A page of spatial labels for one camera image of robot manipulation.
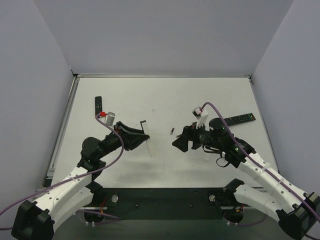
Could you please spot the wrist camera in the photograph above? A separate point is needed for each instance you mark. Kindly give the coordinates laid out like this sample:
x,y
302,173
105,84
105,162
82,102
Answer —
x,y
107,118
201,115

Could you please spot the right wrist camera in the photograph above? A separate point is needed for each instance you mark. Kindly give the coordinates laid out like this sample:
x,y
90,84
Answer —
x,y
201,115

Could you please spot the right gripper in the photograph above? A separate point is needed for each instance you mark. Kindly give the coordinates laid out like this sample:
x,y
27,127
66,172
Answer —
x,y
190,136

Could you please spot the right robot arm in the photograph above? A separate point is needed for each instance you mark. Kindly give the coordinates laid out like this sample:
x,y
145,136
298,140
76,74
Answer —
x,y
295,210

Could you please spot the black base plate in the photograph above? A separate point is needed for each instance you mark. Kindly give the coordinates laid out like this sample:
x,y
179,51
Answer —
x,y
164,203

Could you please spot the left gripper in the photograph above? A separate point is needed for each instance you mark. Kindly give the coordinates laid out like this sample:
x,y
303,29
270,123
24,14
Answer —
x,y
121,136

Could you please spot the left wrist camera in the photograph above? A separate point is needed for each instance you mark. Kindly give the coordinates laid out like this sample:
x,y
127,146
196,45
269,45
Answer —
x,y
107,118

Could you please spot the white battery cover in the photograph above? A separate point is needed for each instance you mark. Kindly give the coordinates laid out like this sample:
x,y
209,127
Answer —
x,y
209,157

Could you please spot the wide black remote control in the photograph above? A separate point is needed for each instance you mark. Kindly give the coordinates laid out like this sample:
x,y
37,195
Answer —
x,y
239,119

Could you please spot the slim black remote control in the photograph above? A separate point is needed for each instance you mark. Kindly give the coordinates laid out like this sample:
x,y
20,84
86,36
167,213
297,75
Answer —
x,y
98,105

